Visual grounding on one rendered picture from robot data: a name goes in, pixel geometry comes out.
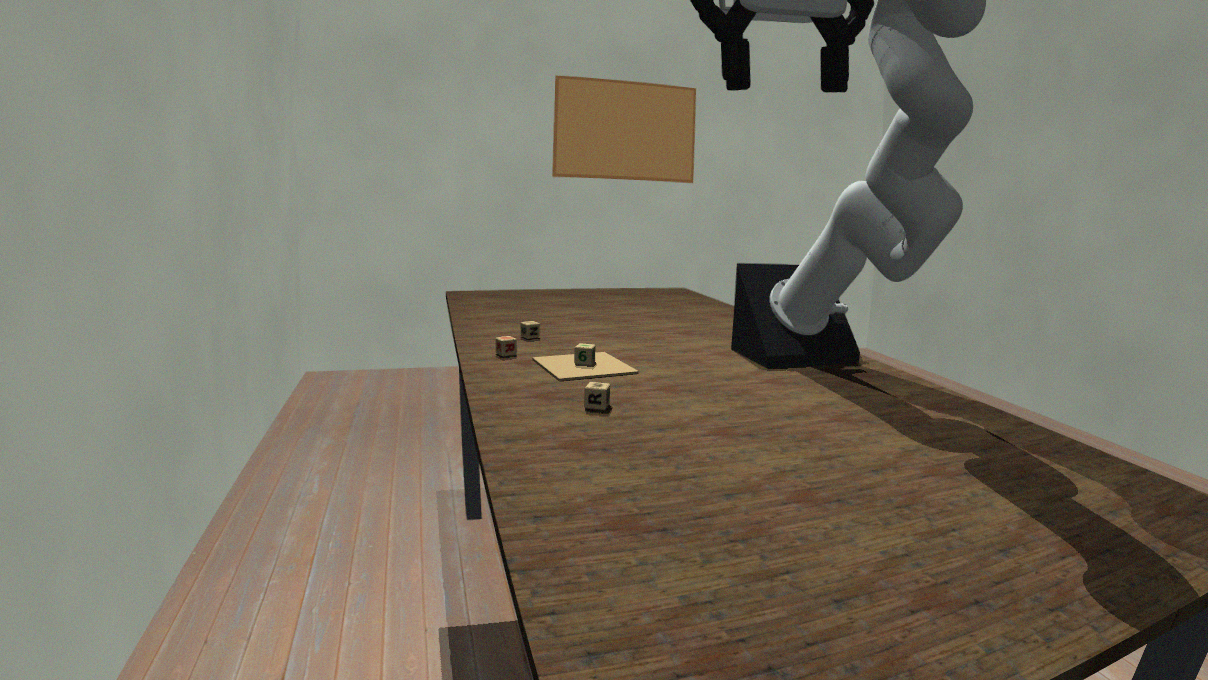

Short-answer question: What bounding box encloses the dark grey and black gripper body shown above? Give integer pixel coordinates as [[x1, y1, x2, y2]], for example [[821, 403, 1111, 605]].
[[739, 0, 847, 23]]

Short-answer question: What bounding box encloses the cream flat mat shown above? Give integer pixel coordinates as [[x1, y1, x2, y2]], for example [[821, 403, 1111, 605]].
[[532, 351, 639, 380]]

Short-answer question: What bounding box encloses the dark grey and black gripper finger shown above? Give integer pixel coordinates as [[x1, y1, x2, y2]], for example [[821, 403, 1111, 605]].
[[811, 0, 875, 92], [690, 0, 757, 91]]

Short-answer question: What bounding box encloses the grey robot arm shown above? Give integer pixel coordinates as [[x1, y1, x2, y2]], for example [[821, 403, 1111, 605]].
[[769, 0, 986, 335]]

